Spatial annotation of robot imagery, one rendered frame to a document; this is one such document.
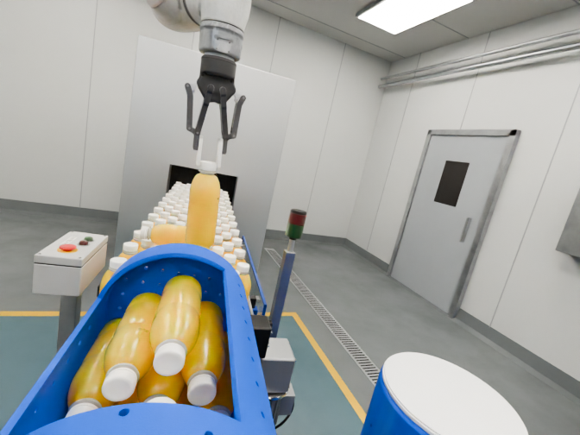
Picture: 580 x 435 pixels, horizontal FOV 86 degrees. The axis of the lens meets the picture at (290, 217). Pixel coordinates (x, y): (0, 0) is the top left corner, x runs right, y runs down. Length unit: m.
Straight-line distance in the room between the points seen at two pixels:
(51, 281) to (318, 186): 4.95
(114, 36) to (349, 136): 3.75
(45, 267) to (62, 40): 4.40
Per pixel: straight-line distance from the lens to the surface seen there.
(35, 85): 5.19
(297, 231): 1.13
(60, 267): 0.93
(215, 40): 0.73
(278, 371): 1.04
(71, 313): 1.07
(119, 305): 0.72
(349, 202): 5.95
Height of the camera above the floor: 1.45
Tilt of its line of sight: 11 degrees down
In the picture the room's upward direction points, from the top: 12 degrees clockwise
